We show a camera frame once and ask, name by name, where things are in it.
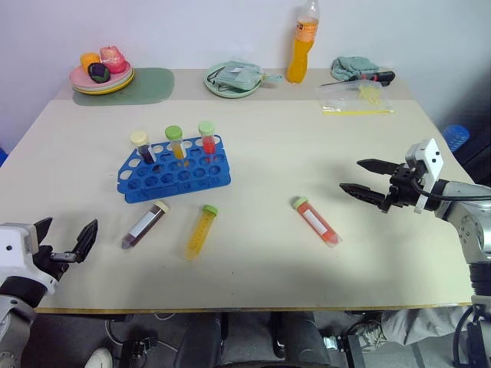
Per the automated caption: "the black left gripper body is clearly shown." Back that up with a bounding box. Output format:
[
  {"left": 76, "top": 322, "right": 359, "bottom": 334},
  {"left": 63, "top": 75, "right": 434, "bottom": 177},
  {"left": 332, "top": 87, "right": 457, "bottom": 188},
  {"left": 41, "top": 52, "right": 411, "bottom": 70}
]
[{"left": 33, "top": 244, "right": 77, "bottom": 284}]

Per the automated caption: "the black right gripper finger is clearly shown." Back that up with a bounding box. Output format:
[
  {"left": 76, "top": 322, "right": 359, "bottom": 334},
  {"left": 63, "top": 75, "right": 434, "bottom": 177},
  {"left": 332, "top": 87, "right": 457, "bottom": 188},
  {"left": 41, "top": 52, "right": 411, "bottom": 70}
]
[
  {"left": 339, "top": 182, "right": 387, "bottom": 210},
  {"left": 356, "top": 159, "right": 402, "bottom": 176}
]

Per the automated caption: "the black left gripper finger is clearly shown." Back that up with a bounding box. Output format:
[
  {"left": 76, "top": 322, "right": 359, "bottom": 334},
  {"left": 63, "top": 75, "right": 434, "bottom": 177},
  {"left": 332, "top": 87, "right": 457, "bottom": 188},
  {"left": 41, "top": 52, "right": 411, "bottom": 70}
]
[
  {"left": 33, "top": 217, "right": 54, "bottom": 248},
  {"left": 74, "top": 218, "right": 99, "bottom": 264}
]

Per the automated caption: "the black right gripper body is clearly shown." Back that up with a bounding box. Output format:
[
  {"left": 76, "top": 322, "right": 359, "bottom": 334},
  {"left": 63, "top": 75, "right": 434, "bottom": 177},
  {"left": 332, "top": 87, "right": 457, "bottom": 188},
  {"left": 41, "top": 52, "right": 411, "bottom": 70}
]
[{"left": 381, "top": 163, "right": 427, "bottom": 214}]

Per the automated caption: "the green cap red liquid tube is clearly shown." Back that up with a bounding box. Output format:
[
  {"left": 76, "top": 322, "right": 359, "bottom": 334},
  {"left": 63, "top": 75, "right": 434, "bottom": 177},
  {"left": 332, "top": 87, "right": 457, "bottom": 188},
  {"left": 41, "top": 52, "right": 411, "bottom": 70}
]
[
  {"left": 290, "top": 195, "right": 344, "bottom": 248},
  {"left": 197, "top": 120, "right": 217, "bottom": 156}
]

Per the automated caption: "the cream cap purple liquid tube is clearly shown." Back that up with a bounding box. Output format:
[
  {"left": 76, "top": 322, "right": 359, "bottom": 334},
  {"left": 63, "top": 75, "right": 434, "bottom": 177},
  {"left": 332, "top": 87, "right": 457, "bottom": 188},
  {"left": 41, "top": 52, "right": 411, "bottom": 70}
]
[
  {"left": 120, "top": 199, "right": 170, "bottom": 251},
  {"left": 129, "top": 130, "right": 157, "bottom": 165}
]

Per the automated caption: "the blue test tube rack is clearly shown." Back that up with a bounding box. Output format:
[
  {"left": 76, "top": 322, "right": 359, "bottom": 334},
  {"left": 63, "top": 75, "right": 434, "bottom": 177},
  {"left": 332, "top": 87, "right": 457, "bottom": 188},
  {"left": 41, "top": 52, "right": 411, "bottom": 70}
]
[{"left": 116, "top": 133, "right": 234, "bottom": 204}]

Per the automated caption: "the green cap yellow liquid tube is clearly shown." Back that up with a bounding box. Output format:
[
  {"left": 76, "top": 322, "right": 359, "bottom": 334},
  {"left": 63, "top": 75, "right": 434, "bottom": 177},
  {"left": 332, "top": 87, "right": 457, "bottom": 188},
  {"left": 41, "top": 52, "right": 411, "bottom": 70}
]
[
  {"left": 184, "top": 204, "right": 219, "bottom": 261},
  {"left": 164, "top": 125, "right": 189, "bottom": 162}
]

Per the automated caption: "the clear zip bag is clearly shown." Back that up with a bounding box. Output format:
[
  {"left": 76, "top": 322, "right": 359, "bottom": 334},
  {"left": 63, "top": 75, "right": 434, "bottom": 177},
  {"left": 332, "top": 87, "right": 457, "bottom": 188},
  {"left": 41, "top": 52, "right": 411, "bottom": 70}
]
[{"left": 319, "top": 81, "right": 396, "bottom": 117}]

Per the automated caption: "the blue ribbed object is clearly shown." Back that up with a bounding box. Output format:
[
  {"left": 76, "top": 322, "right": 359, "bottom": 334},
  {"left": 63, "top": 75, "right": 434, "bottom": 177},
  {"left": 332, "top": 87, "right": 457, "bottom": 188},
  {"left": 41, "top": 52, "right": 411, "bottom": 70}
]
[{"left": 442, "top": 124, "right": 471, "bottom": 153}]

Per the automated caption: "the red black screwdriver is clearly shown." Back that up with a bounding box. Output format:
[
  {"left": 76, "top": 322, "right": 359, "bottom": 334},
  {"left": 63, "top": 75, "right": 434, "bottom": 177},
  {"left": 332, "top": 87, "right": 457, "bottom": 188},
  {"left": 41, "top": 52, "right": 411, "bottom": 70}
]
[{"left": 321, "top": 70, "right": 396, "bottom": 87}]

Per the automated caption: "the teal cloth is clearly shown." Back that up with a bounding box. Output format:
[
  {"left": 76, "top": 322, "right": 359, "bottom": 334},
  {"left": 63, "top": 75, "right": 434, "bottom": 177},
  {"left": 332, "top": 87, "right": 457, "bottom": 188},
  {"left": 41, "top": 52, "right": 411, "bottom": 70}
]
[{"left": 331, "top": 56, "right": 381, "bottom": 82}]

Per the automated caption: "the white shoe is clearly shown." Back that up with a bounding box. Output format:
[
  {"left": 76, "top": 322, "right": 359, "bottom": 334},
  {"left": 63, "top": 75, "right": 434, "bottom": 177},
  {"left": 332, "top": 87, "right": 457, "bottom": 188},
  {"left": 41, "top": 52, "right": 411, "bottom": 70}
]
[{"left": 84, "top": 347, "right": 114, "bottom": 368}]

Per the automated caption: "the orange drink bottle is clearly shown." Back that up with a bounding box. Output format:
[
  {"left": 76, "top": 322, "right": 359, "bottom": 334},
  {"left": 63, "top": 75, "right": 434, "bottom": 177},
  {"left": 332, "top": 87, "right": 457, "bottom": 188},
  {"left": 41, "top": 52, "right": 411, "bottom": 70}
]
[{"left": 286, "top": 0, "right": 321, "bottom": 85}]

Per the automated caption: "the grey trouser leg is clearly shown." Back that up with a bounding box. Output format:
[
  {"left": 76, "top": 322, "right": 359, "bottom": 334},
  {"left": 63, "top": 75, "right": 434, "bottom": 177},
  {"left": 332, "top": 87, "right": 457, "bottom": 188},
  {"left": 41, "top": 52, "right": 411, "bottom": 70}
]
[{"left": 379, "top": 305, "right": 473, "bottom": 346}]

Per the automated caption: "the grey sneaker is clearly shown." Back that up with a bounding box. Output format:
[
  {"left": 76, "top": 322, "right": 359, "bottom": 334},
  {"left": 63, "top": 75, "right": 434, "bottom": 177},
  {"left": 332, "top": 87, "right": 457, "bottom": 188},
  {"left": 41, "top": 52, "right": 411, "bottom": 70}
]
[{"left": 347, "top": 320, "right": 389, "bottom": 350}]

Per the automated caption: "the pink plate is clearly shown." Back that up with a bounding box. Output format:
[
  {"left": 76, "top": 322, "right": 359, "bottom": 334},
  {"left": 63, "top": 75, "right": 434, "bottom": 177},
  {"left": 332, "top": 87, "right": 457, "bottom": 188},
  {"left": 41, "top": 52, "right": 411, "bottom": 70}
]
[{"left": 68, "top": 63, "right": 134, "bottom": 90}]

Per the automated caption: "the yellow plate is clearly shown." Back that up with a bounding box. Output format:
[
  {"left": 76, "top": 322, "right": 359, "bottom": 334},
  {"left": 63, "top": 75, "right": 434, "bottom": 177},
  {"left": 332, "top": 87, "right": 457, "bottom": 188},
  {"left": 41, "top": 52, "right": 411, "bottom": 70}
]
[{"left": 74, "top": 68, "right": 137, "bottom": 94}]

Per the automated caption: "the dark purple toy fruit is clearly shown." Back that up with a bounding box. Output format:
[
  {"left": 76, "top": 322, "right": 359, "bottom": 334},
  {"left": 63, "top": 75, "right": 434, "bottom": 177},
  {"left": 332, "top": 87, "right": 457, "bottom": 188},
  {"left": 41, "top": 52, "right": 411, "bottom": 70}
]
[{"left": 87, "top": 62, "right": 112, "bottom": 84}]

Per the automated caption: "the light green plate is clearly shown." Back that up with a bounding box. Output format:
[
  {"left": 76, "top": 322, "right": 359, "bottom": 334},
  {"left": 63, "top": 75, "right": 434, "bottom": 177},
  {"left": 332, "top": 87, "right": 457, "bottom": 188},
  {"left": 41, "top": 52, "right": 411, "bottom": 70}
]
[{"left": 203, "top": 63, "right": 264, "bottom": 99}]

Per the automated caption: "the green placemat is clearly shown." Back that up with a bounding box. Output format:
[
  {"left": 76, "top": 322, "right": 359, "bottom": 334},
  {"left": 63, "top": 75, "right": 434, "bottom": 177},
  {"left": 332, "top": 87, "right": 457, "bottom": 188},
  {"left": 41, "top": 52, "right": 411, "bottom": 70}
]
[{"left": 72, "top": 67, "right": 176, "bottom": 107}]

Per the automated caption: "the teal pouch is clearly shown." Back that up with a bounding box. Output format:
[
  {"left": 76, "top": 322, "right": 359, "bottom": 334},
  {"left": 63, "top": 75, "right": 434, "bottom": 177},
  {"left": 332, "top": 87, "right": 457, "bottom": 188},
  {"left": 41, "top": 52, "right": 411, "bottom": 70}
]
[{"left": 209, "top": 60, "right": 264, "bottom": 91}]

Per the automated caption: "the orange toy fruit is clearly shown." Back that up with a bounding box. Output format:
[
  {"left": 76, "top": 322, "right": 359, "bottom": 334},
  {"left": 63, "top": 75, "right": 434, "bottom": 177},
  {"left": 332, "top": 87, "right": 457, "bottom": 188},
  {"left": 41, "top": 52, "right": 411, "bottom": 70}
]
[{"left": 79, "top": 51, "right": 101, "bottom": 70}]

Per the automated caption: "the pink toy fruit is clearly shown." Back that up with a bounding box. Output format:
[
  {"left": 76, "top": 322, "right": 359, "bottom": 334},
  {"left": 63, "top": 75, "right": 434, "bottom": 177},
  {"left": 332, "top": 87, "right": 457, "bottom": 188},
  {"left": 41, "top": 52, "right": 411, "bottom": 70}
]
[{"left": 99, "top": 45, "right": 128, "bottom": 74}]

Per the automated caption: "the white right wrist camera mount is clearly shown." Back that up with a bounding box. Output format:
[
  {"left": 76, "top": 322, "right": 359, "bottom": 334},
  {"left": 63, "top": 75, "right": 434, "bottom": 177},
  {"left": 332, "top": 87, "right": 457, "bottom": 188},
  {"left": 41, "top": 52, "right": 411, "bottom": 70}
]
[{"left": 404, "top": 137, "right": 445, "bottom": 214}]

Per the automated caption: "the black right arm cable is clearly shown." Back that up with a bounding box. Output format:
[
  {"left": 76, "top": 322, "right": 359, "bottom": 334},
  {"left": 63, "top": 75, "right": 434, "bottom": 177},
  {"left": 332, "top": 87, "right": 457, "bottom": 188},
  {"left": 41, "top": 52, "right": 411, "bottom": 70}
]
[{"left": 412, "top": 176, "right": 491, "bottom": 202}]

